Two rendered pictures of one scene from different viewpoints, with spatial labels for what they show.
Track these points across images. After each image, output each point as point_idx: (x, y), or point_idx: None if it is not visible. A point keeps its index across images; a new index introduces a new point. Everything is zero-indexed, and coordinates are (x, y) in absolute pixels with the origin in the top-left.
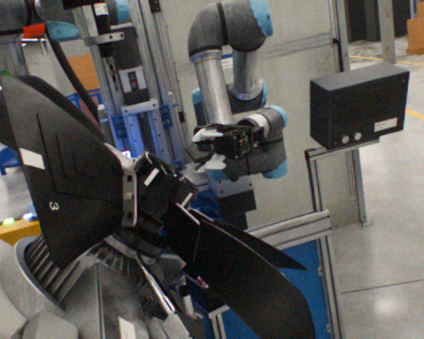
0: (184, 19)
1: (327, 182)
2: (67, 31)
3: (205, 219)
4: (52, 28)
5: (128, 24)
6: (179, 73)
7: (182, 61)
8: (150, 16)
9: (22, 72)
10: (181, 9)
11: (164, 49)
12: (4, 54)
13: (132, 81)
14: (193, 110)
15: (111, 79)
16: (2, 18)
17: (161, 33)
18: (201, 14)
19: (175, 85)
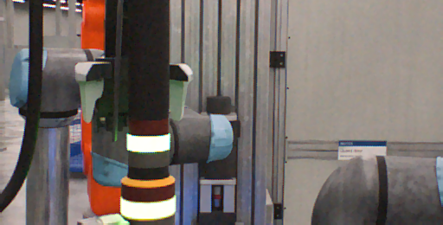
0: (313, 84)
1: None
2: (119, 176)
3: None
4: (97, 166)
5: (231, 118)
6: (289, 152)
7: (298, 138)
8: (266, 107)
9: (56, 170)
10: (312, 69)
11: (276, 116)
12: (39, 142)
13: (216, 196)
14: (296, 206)
15: (187, 182)
16: (51, 94)
17: (277, 94)
18: (348, 171)
19: (279, 167)
